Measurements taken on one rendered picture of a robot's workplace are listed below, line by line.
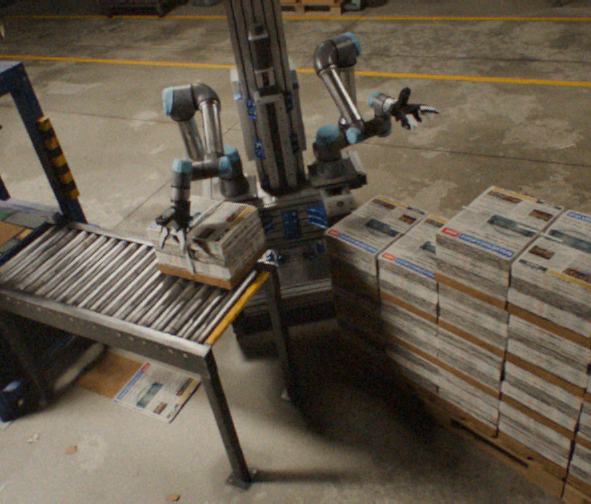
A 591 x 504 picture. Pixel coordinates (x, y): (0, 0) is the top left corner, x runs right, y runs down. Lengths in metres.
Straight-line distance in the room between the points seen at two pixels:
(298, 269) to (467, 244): 1.51
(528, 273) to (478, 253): 0.18
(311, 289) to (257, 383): 0.58
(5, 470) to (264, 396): 1.28
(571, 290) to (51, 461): 2.42
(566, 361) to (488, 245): 0.46
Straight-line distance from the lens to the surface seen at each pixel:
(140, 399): 3.31
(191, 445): 3.05
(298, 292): 3.30
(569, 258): 2.14
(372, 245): 2.56
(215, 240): 2.38
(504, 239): 2.20
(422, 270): 2.42
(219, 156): 2.48
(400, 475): 2.81
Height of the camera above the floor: 2.36
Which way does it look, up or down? 36 degrees down
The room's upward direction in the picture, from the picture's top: 11 degrees counter-clockwise
